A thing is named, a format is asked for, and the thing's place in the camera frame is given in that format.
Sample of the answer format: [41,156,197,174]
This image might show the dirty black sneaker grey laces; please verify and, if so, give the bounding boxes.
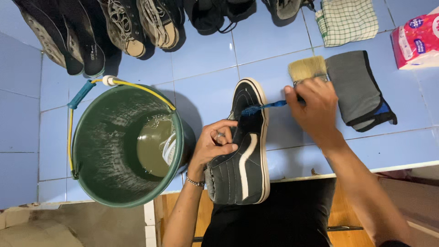
[98,0,149,59]

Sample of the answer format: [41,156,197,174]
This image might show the green bucket with yellow handle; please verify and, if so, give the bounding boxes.
[67,75,197,208]

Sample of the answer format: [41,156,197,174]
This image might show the silver chain bracelet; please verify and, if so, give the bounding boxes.
[185,172,206,188]

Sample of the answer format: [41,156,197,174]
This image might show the black shoe with grey lining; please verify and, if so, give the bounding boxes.
[262,0,317,27]

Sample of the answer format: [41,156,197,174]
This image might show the black high-top sneaker white stripe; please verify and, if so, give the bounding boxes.
[204,78,271,206]

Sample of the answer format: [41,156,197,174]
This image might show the person's right hand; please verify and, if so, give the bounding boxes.
[284,78,344,149]

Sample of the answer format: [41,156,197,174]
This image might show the blue toothbrush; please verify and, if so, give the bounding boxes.
[241,99,289,116]

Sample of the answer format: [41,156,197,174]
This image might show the black shoe with black laces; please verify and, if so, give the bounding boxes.
[185,0,258,36]

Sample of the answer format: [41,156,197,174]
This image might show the person's left hand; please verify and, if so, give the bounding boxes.
[188,119,239,169]

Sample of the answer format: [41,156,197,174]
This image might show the green checked white cloth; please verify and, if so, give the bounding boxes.
[315,0,379,48]

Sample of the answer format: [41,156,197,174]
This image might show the pink tissue packet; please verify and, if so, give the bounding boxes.
[391,6,439,70]

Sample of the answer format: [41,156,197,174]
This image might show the wide bristle paint brush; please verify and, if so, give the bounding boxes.
[288,56,328,86]

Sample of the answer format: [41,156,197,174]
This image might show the grey cloth with black trim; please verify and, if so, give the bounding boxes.
[325,50,398,133]

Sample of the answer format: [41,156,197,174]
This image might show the person's black clothing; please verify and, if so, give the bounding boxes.
[201,178,337,247]

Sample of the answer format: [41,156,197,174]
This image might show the dirty black sneaker white laces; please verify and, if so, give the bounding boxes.
[137,0,187,53]

